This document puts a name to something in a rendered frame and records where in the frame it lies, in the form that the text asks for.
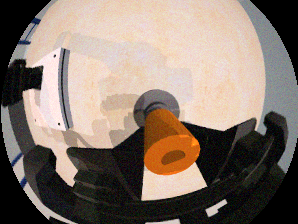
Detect orange knob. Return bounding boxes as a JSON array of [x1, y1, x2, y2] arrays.
[[144, 109, 200, 176]]

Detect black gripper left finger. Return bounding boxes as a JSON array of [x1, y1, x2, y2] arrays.
[[67, 125, 145, 201]]

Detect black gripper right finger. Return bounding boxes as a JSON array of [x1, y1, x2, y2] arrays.
[[181, 117, 257, 186]]

